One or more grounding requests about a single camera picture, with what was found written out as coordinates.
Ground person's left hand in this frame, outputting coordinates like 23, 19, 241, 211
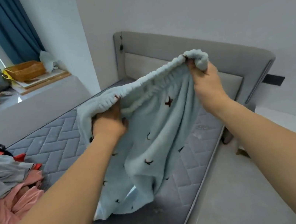
87, 100, 132, 148

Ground person's right hand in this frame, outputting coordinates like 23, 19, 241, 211
186, 54, 233, 119

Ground light blue cotton-print garment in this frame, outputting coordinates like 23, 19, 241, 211
67, 47, 232, 222

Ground grey drawstring shorts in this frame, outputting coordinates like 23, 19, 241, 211
0, 145, 39, 201

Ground pink pajama shirt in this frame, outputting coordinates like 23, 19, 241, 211
0, 169, 53, 224

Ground person's left forearm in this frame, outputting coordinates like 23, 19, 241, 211
0, 128, 138, 224

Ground person's right forearm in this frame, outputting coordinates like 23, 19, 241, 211
212, 87, 296, 224

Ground grey upholstered headboard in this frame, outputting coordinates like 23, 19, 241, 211
111, 9, 283, 126

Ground grey quilted mattress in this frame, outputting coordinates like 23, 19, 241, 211
0, 59, 267, 224

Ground white plastic bag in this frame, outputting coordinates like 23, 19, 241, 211
38, 47, 64, 75

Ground wicker basket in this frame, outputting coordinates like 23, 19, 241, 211
3, 59, 48, 85

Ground blue curtain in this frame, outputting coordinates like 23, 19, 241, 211
0, 0, 48, 69

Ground black rectangular wall plate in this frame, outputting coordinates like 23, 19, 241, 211
261, 71, 287, 89

